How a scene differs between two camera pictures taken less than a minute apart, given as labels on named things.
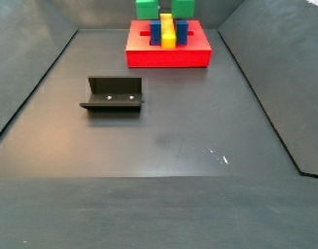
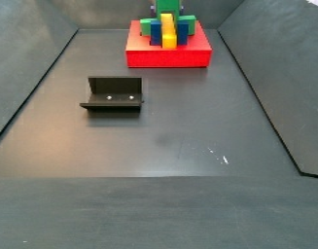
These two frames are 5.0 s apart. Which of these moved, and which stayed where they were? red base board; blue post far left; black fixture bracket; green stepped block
Moved: green stepped block
Stayed: blue post far left; black fixture bracket; red base board
